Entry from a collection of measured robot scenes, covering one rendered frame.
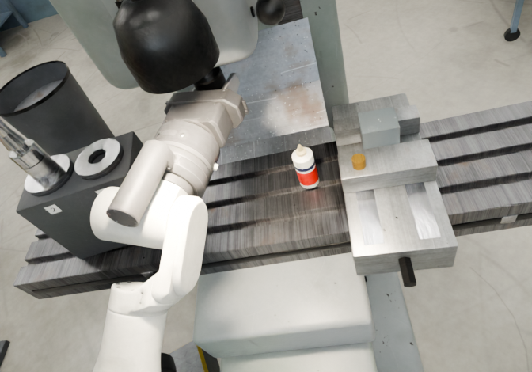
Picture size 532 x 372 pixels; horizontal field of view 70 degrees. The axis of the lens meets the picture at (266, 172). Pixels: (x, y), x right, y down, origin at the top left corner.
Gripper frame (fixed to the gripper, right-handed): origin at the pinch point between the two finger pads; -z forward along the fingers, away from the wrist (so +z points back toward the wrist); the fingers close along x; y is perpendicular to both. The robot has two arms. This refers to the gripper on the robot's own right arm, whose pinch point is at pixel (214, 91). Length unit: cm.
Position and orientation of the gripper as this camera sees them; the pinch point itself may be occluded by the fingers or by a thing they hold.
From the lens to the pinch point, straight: 59.7
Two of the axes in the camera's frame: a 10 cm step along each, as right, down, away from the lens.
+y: 2.6, 6.3, 7.3
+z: -2.3, 7.8, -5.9
